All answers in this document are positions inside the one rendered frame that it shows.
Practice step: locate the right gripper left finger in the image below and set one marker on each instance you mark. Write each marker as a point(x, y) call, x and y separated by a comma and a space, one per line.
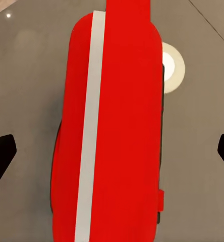
point(7, 152)

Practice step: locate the coffee table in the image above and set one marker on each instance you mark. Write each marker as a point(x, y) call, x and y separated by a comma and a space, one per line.
point(34, 45)

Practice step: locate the radio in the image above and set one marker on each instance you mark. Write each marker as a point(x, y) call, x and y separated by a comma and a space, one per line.
point(104, 183)

